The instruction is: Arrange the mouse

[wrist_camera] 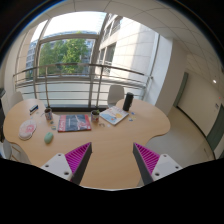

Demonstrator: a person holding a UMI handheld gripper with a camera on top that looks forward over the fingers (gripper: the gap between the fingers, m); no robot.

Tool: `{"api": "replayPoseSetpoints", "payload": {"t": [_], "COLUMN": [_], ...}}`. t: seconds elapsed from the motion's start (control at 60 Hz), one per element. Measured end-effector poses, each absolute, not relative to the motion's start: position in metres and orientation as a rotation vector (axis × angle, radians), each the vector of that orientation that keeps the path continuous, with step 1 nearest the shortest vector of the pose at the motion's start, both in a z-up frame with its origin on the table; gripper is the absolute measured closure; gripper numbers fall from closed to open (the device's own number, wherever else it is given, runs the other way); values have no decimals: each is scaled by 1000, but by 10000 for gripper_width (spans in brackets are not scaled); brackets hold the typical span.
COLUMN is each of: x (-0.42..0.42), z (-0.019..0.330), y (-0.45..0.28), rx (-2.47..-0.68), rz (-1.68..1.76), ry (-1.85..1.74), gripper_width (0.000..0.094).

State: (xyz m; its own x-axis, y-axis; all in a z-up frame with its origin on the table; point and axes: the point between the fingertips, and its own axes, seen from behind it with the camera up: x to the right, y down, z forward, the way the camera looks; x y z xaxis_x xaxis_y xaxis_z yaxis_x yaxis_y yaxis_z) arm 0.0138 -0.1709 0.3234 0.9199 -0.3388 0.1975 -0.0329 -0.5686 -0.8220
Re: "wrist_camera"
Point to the small dark box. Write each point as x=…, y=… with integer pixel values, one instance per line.
x=33, y=108

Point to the patterned mug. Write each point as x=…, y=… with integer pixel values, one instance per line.
x=48, y=114

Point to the wooden table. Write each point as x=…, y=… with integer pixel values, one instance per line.
x=112, y=164

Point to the white mug with plant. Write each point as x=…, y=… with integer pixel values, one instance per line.
x=95, y=115

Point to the mint green computer mouse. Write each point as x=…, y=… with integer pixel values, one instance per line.
x=48, y=137

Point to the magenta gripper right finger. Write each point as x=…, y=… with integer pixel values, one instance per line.
x=153, y=166

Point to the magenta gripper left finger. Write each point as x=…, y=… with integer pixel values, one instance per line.
x=72, y=165

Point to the green door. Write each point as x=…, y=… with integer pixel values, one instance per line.
x=181, y=89

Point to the red dark magazine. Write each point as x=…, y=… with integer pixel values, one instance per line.
x=73, y=123

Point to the white chair at left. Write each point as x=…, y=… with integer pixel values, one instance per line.
x=15, y=99

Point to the white chair behind table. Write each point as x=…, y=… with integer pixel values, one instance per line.
x=116, y=93

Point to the light blue illustrated book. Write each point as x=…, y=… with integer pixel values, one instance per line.
x=113, y=115

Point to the metal balcony railing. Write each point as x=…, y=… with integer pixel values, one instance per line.
x=78, y=84

